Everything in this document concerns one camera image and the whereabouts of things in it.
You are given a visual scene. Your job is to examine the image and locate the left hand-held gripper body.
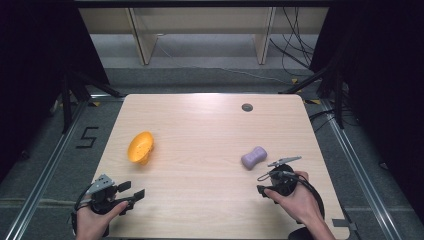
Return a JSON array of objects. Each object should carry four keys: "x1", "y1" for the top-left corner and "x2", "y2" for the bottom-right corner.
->
[{"x1": 85, "y1": 173, "x2": 136, "y2": 216}]

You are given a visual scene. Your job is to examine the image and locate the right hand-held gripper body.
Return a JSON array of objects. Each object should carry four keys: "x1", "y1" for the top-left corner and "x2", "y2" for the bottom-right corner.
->
[{"x1": 267, "y1": 155, "x2": 303, "y2": 198}]

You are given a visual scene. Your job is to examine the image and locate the purple soap bar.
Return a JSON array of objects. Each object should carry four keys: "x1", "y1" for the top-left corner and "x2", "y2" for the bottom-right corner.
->
[{"x1": 240, "y1": 145, "x2": 268, "y2": 171}]

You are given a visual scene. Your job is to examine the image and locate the orange soap dish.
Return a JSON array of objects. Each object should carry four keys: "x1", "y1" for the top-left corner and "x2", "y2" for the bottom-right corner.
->
[{"x1": 127, "y1": 130, "x2": 155, "y2": 166}]

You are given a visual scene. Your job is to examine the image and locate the person's right hand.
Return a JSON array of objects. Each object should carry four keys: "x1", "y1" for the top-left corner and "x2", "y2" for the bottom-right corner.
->
[{"x1": 264, "y1": 170, "x2": 323, "y2": 224}]

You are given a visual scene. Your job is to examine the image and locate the person's left hand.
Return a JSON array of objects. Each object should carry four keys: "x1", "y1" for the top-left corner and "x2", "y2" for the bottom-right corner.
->
[{"x1": 75, "y1": 200, "x2": 130, "y2": 240}]

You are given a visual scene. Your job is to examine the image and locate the grey tape piece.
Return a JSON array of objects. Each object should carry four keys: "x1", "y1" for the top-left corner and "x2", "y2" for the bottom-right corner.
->
[{"x1": 331, "y1": 217, "x2": 358, "y2": 232}]

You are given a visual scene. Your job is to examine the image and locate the black tripod stand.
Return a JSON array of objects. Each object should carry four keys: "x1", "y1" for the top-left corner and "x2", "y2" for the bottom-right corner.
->
[
  {"x1": 59, "y1": 66, "x2": 124, "y2": 135},
  {"x1": 279, "y1": 59, "x2": 347, "y2": 130}
]

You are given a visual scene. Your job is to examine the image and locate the black curtain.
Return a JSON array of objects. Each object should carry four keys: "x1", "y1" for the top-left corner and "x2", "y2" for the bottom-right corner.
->
[
  {"x1": 309, "y1": 0, "x2": 424, "y2": 214},
  {"x1": 0, "y1": 0, "x2": 111, "y2": 183}
]

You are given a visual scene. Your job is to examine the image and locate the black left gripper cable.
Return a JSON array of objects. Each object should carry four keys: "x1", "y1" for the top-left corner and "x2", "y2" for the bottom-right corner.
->
[{"x1": 70, "y1": 184, "x2": 95, "y2": 236}]

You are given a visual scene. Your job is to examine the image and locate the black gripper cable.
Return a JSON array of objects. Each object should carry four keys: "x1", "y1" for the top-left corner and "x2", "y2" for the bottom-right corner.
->
[
  {"x1": 257, "y1": 170, "x2": 326, "y2": 225},
  {"x1": 70, "y1": 184, "x2": 95, "y2": 236}
]

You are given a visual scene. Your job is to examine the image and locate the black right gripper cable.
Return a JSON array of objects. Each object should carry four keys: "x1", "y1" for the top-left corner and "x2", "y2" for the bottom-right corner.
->
[{"x1": 257, "y1": 170, "x2": 326, "y2": 225}]

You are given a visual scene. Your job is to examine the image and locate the aluminium floor rail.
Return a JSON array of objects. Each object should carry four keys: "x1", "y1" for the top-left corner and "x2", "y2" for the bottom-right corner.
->
[
  {"x1": 3, "y1": 94, "x2": 127, "y2": 240},
  {"x1": 319, "y1": 99, "x2": 403, "y2": 240}
]

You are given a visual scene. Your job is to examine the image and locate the black floor cables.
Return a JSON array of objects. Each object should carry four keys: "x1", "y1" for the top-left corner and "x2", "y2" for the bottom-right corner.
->
[{"x1": 308, "y1": 105, "x2": 355, "y2": 134}]

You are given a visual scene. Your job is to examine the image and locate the black hanging cables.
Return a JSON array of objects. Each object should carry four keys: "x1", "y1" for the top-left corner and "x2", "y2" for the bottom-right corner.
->
[{"x1": 269, "y1": 7, "x2": 316, "y2": 78}]

